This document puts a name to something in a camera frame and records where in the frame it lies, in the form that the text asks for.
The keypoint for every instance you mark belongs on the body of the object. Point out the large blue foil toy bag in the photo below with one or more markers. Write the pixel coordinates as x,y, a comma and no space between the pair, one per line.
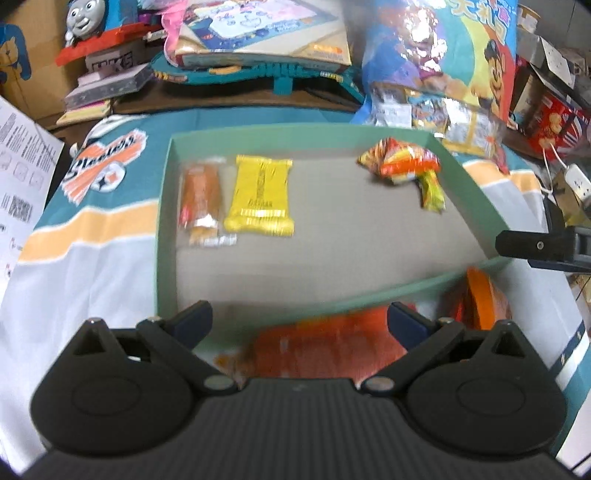
443,55

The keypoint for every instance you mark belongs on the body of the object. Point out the purple glitter box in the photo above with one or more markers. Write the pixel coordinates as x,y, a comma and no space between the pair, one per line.
106,87

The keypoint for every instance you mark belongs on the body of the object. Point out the blue toy train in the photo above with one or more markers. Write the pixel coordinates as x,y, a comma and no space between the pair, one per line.
87,18

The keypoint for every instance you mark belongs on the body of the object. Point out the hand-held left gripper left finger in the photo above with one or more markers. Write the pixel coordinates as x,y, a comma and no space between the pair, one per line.
196,321

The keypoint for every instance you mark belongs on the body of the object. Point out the drawing mat toy box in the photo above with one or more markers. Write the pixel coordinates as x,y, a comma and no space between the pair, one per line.
258,32

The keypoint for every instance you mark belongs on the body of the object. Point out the printed blanket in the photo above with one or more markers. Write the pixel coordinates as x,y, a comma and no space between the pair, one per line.
92,277

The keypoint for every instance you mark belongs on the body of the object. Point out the grey lettered box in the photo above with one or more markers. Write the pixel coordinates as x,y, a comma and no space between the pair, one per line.
111,62

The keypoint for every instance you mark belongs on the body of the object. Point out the yellow notepad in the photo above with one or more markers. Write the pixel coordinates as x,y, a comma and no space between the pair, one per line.
83,113

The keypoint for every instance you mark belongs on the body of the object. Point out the grey cardboard box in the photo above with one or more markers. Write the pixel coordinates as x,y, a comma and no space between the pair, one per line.
549,46

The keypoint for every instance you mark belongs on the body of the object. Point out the pink plastic toy package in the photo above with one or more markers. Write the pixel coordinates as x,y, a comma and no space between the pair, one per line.
171,27

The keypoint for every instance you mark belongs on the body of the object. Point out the green cardboard box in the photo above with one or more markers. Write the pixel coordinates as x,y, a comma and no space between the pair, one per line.
351,240

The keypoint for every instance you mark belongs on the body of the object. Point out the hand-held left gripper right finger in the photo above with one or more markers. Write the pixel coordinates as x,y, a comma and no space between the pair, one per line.
408,322

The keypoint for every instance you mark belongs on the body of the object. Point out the teal toy track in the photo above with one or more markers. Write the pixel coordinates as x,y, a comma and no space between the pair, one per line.
277,74

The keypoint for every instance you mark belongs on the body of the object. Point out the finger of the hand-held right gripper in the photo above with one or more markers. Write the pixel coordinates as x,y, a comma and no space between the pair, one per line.
540,244

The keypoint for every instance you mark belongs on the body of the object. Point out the white power strip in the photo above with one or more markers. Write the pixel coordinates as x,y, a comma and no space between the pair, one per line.
579,182

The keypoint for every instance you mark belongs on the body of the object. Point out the cardboard box with bear print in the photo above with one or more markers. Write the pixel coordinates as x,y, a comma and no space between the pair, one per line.
18,55

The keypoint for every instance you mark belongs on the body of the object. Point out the red printed box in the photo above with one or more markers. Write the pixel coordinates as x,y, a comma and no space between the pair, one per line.
554,120

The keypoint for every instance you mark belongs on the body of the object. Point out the yellow snack packet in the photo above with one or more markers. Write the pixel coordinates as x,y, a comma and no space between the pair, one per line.
261,194

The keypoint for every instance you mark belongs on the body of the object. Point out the orange curved snack packet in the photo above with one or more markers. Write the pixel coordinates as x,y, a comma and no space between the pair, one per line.
480,300

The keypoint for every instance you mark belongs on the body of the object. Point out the round orange snack packet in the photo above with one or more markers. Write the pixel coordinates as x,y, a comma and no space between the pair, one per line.
401,159

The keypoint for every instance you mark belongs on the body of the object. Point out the orange brown snack bar packet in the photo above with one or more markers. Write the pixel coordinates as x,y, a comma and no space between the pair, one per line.
201,198

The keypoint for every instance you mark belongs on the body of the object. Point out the white instruction sheet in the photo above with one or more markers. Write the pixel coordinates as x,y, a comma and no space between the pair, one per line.
23,161

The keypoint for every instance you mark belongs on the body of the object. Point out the green yellow candy packet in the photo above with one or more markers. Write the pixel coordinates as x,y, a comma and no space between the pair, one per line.
431,190

